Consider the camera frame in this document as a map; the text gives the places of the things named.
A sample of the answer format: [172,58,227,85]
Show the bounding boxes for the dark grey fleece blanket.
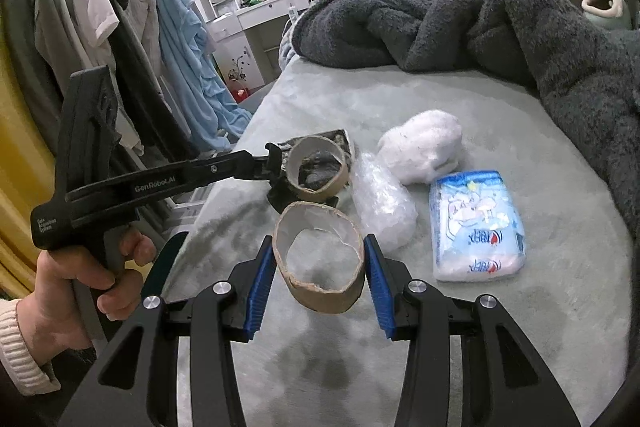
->
[295,0,640,238]

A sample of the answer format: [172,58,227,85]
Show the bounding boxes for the white cloth ball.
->
[376,108,463,186]

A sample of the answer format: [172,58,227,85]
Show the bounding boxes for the light blue robe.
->
[136,0,253,148]

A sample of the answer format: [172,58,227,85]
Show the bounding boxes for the bed with grey sheet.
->
[165,52,637,427]

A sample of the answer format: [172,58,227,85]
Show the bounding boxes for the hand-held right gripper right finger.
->
[363,234,582,427]

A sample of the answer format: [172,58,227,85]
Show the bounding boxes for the white hanging shirt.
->
[70,0,121,60]

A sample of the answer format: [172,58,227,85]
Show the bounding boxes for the small cardboard tape roll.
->
[285,138,352,202]

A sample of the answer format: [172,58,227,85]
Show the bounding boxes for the white dressing table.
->
[199,0,312,92]

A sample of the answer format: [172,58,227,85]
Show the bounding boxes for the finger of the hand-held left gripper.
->
[189,144,297,184]

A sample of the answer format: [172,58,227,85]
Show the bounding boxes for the wide cardboard tape roll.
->
[272,201,366,314]

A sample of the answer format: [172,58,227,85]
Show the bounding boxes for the person's left forearm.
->
[0,298,98,415]

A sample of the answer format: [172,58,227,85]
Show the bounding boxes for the person's left hand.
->
[17,226,157,351]

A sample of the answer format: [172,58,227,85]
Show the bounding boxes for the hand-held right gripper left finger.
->
[60,236,277,427]

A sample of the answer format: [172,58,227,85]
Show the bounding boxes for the clear plastic bubble wrap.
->
[350,151,419,252]

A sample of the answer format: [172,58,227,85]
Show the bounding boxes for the blue patterned blanket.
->
[277,19,306,70]

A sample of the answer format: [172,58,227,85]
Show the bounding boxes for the black trash bin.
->
[141,231,192,305]

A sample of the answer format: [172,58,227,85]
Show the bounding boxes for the yellow curtain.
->
[0,0,68,303]

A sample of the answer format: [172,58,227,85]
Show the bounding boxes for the blue white tissue pack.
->
[428,170,528,283]

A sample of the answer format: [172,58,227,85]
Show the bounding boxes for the olive grey knit sweater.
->
[27,0,108,108]

